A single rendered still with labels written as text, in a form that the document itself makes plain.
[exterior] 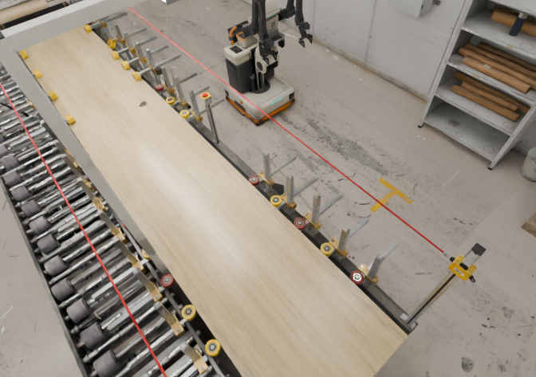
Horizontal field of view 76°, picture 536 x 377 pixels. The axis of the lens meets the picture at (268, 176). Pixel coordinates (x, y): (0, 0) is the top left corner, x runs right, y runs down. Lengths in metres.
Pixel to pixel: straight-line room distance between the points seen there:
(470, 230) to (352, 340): 1.99
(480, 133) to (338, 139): 1.51
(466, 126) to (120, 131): 3.58
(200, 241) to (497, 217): 2.80
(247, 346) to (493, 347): 1.99
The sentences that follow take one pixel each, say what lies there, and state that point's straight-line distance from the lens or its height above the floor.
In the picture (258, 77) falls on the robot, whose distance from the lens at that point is 4.26.
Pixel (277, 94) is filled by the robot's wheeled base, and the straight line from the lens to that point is 4.24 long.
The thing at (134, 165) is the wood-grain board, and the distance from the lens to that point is 2.93.
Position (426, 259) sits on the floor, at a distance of 3.45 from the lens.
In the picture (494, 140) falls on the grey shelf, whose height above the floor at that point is 0.14.
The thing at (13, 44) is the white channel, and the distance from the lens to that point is 1.30.
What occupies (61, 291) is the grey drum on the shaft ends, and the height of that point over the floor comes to 0.84.
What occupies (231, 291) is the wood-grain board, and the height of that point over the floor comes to 0.90.
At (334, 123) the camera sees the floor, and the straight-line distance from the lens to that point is 4.30.
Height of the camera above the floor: 2.95
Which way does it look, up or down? 52 degrees down
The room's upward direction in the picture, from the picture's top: 5 degrees counter-clockwise
